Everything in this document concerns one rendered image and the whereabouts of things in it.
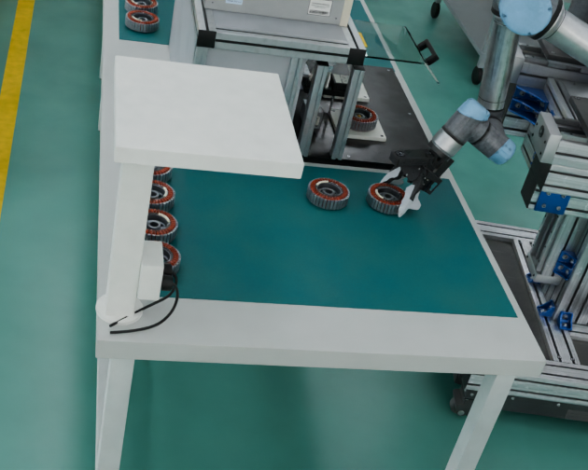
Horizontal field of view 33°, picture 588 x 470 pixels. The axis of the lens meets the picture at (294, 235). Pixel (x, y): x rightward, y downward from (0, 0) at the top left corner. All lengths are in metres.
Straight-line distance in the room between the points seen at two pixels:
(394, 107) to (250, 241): 0.93
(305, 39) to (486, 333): 0.88
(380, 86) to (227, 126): 1.40
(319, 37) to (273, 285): 0.71
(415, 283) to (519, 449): 0.97
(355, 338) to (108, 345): 0.54
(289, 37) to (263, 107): 0.60
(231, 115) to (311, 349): 0.54
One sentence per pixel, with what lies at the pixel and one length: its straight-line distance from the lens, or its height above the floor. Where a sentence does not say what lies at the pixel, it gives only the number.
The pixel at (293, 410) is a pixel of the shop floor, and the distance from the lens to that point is 3.06.
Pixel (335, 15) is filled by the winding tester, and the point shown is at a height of 1.14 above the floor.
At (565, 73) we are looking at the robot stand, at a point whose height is 0.97.
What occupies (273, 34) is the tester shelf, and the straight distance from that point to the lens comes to 2.58.
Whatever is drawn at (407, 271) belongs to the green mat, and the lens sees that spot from 2.44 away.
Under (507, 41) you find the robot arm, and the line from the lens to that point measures 2.65.
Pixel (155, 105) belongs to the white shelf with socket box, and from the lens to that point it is 1.94.
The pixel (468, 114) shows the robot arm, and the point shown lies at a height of 1.04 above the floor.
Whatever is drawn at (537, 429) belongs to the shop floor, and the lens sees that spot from 3.32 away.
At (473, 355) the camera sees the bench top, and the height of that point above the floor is 0.75.
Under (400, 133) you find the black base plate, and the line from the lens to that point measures 3.00.
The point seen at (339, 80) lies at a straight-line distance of 2.87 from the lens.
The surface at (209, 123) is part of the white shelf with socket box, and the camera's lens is 1.91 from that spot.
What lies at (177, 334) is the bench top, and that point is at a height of 0.75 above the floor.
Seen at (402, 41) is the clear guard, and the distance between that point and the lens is 2.86.
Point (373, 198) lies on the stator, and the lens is 2.62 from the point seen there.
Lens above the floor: 2.13
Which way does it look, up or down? 34 degrees down
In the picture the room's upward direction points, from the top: 14 degrees clockwise
